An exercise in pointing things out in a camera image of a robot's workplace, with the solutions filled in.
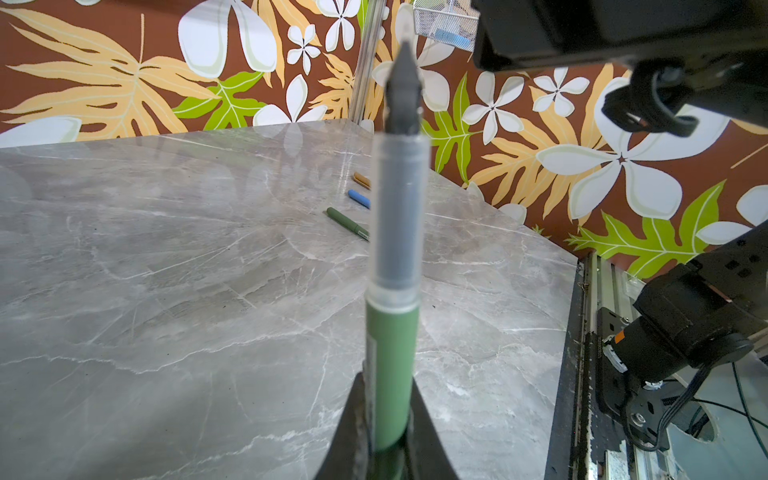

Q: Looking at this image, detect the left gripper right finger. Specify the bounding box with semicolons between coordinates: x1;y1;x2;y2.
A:
407;380;459;480

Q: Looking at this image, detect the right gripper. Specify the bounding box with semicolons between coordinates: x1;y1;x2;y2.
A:
471;0;767;135

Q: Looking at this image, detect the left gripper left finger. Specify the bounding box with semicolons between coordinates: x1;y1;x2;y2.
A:
314;372;368;480

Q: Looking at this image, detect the green pen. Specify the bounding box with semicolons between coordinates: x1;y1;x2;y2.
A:
325;207;369;241
364;42;429;479

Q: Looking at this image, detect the blue pen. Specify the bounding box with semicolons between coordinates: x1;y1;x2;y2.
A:
347;189;371;209

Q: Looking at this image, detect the brown pen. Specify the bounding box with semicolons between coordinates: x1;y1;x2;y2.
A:
352;172;371;190

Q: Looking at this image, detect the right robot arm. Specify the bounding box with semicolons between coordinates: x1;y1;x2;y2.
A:
474;1;767;451

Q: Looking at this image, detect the white mesh basket right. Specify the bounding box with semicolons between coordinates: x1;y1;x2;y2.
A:
413;0;479;52

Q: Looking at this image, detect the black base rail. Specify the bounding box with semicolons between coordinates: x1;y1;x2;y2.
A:
544;253;637;479

